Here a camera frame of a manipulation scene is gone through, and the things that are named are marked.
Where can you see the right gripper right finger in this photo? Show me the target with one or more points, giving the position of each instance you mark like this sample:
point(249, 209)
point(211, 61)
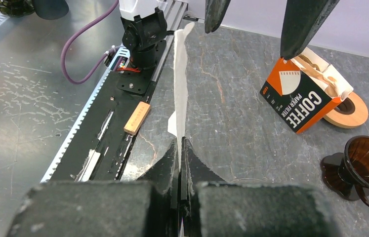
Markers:
point(215, 208)

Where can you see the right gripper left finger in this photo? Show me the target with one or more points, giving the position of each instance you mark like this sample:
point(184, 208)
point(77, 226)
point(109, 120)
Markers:
point(145, 207)

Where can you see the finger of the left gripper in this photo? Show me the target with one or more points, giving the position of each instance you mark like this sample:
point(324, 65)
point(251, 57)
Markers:
point(302, 20)
point(215, 11)

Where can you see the coffee filter box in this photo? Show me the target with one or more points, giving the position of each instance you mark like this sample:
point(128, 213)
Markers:
point(304, 89)

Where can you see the white paper coffee filter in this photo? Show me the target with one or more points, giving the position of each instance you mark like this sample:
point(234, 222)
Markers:
point(177, 121)

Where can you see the brown glass dripper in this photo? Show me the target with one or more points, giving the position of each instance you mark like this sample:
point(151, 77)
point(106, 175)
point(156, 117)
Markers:
point(347, 173)

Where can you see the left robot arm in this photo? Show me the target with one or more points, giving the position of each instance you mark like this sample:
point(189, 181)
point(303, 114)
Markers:
point(145, 25)

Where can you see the wooden rectangular block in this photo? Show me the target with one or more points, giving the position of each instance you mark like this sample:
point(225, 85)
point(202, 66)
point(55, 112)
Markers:
point(137, 118)

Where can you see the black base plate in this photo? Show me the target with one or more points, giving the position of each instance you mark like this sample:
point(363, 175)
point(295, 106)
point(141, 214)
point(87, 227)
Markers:
point(97, 147)

